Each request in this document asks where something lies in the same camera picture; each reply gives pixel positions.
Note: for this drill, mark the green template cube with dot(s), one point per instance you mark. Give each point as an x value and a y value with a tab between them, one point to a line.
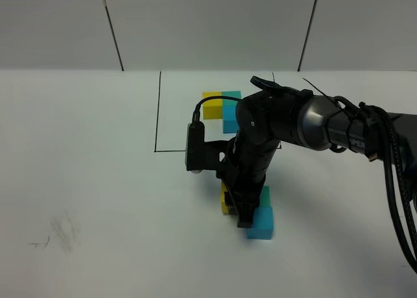
235	94

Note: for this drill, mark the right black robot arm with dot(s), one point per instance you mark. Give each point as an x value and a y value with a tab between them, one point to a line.
277	114

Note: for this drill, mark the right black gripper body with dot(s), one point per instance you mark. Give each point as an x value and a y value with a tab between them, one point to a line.
245	169

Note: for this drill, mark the yellow template cube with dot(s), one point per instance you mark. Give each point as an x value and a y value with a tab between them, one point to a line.
212	109

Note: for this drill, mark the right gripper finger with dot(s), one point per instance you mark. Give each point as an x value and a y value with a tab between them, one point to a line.
245	211
232	210

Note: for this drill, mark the blue template cube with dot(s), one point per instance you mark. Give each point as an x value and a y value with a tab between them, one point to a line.
230	125

